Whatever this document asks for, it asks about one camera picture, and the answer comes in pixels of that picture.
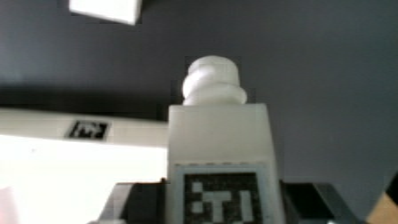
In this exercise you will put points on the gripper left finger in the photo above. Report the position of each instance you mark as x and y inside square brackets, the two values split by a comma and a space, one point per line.
[136, 204]

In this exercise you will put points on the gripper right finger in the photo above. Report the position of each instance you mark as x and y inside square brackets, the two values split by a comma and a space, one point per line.
[315, 205]

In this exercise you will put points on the white leg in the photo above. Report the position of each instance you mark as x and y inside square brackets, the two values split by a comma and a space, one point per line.
[116, 10]
[223, 181]

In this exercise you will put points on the white marker plate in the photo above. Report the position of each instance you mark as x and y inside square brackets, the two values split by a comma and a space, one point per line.
[81, 127]

